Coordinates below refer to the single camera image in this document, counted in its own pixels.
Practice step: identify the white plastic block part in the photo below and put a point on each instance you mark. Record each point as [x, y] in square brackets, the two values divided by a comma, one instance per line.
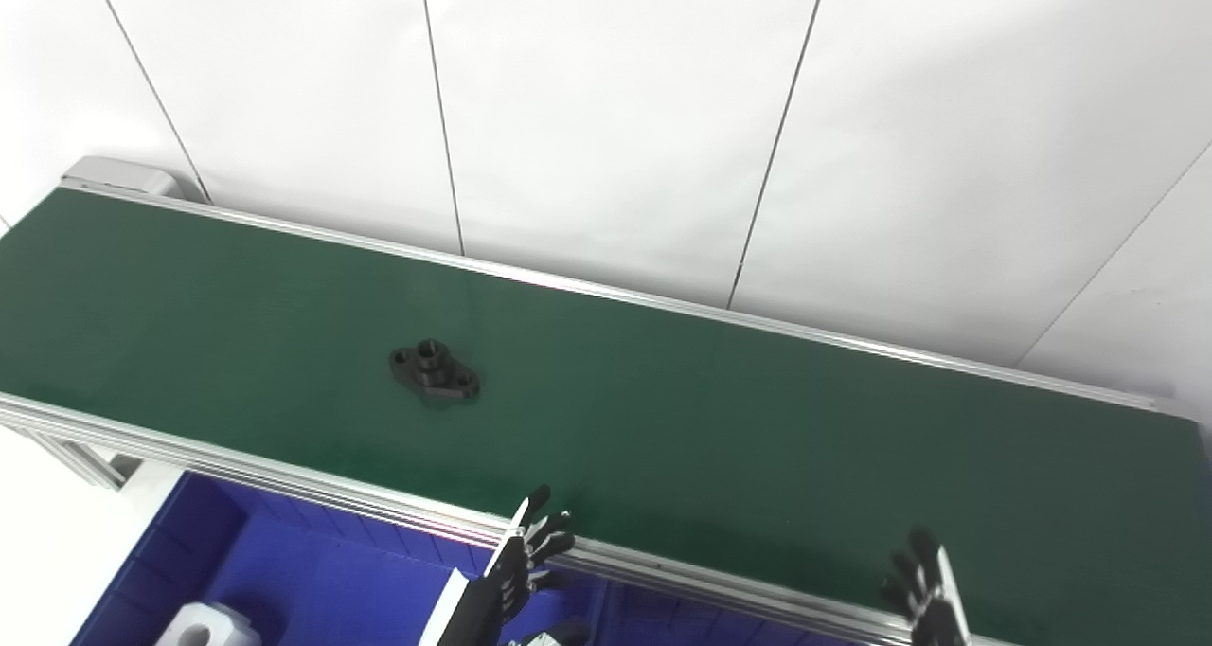
[204, 627]

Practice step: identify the blue plastic bin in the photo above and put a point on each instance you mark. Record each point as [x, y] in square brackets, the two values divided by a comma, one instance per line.
[663, 622]
[312, 580]

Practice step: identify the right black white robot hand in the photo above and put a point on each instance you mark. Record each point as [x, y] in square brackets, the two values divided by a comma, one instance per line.
[933, 608]

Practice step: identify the green conveyor belt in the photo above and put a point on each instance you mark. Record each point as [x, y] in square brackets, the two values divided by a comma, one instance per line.
[284, 480]
[757, 438]

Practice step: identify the black flanged metal part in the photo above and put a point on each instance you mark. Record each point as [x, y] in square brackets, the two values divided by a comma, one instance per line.
[431, 376]

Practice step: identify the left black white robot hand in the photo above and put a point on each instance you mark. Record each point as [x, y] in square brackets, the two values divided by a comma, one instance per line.
[483, 603]

